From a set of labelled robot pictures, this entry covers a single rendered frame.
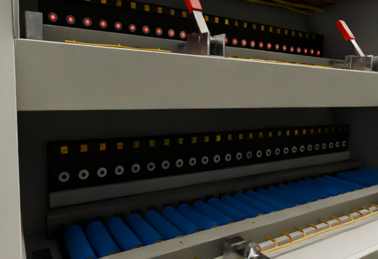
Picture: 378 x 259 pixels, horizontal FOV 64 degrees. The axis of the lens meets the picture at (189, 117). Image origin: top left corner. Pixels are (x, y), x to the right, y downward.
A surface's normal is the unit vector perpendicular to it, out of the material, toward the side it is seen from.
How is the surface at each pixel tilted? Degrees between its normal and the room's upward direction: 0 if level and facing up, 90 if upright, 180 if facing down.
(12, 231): 90
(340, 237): 21
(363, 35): 90
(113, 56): 111
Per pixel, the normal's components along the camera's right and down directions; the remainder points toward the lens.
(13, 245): 0.49, -0.27
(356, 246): 0.03, -1.00
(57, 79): 0.51, 0.09
